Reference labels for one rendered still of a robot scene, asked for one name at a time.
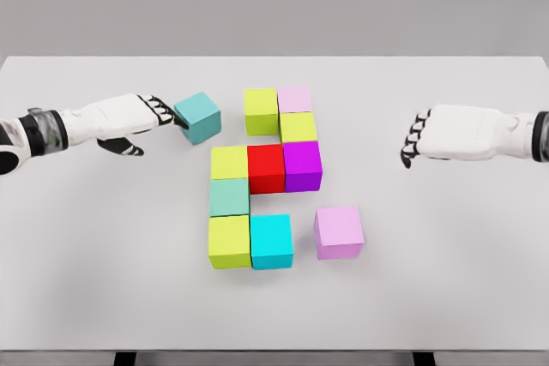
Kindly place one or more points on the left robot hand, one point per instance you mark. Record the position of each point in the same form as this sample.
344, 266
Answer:
124, 115

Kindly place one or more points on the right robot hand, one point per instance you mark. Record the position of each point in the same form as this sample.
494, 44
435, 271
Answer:
454, 132

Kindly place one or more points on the teal cube block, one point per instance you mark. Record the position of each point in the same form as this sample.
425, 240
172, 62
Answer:
198, 118

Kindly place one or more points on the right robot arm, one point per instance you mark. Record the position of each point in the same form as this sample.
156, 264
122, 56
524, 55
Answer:
529, 136

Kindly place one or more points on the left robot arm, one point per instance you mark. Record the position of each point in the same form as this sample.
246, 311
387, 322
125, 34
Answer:
38, 130

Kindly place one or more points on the yellow-green cube block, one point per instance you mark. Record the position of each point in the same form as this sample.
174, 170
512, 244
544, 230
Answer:
260, 109
229, 162
229, 241
297, 127

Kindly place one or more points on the mint green cube block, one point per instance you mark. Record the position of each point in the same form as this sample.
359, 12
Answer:
229, 196

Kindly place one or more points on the red cube block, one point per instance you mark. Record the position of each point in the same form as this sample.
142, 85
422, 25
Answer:
266, 167

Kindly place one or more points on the light pink cube block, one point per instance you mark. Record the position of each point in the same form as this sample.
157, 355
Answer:
339, 232
294, 99

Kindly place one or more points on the purple cube block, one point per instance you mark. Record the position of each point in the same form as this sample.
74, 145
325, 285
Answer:
303, 164

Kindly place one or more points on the cyan cube block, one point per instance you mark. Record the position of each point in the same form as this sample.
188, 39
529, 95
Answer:
271, 241

